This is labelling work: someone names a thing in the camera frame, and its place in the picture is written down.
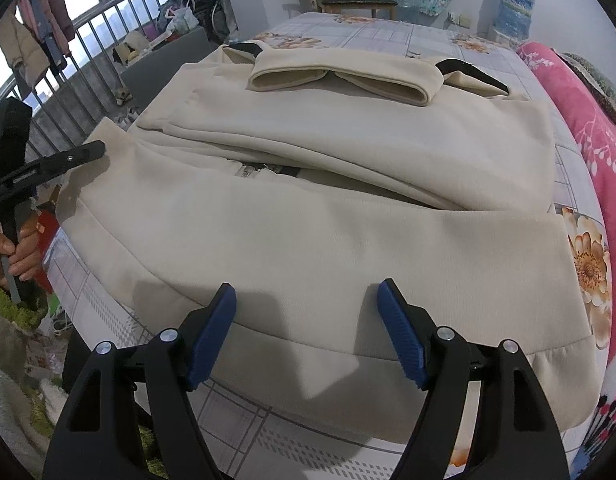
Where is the bicycle wheel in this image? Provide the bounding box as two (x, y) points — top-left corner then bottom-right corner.
(209, 0), (239, 45)

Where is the pink floral blanket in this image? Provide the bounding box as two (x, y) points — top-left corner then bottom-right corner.
(515, 41), (616, 467)

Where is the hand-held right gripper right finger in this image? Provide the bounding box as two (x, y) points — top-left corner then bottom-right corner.
(378, 278), (571, 480)

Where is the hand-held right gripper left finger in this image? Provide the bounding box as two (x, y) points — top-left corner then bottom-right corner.
(42, 283), (237, 480)

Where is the person's left hand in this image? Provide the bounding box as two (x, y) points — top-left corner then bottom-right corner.
(0, 209), (42, 292)

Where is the cream jacket with black stripes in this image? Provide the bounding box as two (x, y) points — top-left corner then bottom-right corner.
(55, 40), (605, 447)

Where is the metal balcony railing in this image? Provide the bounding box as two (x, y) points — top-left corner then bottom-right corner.
(0, 0), (219, 161)

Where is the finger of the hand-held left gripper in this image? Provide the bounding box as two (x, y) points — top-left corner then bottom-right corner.
(0, 140), (107, 221)

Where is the white plastic bag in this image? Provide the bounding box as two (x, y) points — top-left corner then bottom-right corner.
(164, 4), (201, 37)

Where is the beige hanging coat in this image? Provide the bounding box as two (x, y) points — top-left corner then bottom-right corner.
(0, 9), (52, 87)

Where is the bed with floral sheet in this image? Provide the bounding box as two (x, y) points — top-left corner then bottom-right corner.
(38, 10), (614, 480)

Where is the green fuzzy rug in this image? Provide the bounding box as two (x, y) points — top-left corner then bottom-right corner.
(0, 277), (63, 333)

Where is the red bag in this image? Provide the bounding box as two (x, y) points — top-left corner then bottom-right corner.
(34, 207), (64, 296)

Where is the grey knitted blanket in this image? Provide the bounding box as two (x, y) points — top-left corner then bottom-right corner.
(562, 51), (616, 128)

